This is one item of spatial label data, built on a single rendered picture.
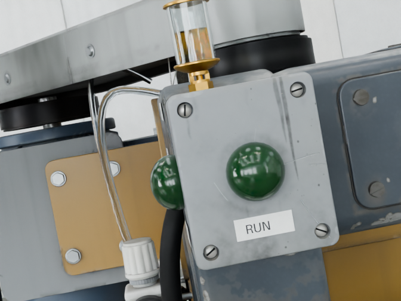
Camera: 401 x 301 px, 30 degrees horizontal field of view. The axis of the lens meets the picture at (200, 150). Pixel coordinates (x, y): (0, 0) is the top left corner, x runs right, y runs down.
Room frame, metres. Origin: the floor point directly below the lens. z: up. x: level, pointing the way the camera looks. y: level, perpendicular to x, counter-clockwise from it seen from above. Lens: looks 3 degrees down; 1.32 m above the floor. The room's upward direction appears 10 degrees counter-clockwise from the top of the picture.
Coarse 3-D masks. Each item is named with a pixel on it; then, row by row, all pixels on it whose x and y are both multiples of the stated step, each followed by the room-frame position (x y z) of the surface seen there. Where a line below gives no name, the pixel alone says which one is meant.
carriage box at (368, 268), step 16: (400, 240) 0.73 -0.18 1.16; (336, 256) 0.72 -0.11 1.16; (352, 256) 0.72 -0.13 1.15; (368, 256) 0.72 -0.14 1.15; (384, 256) 0.73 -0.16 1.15; (400, 256) 0.73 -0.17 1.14; (336, 272) 0.72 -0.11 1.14; (352, 272) 0.72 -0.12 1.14; (368, 272) 0.72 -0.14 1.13; (384, 272) 0.73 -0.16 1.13; (400, 272) 0.73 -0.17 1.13; (336, 288) 0.72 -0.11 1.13; (352, 288) 0.72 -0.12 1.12; (368, 288) 0.72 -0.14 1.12; (384, 288) 0.73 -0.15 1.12; (400, 288) 0.73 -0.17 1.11
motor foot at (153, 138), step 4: (156, 132) 0.99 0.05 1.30; (148, 136) 0.96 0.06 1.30; (152, 136) 0.91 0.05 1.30; (156, 136) 0.90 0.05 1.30; (124, 140) 0.97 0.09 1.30; (128, 140) 0.92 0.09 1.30; (132, 140) 0.90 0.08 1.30; (136, 140) 0.90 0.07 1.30; (140, 140) 0.90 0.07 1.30; (144, 140) 0.90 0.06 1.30; (148, 140) 0.90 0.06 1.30; (152, 140) 0.90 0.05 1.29; (156, 140) 0.90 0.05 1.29; (124, 144) 0.90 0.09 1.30; (128, 144) 0.90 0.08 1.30; (132, 144) 0.90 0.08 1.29; (136, 144) 0.90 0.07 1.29
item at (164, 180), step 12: (168, 156) 0.39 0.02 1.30; (156, 168) 0.39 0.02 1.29; (168, 168) 0.38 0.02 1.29; (156, 180) 0.39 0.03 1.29; (168, 180) 0.38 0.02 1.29; (156, 192) 0.39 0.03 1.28; (168, 192) 0.38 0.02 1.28; (180, 192) 0.38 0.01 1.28; (168, 204) 0.39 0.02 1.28; (180, 204) 0.39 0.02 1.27
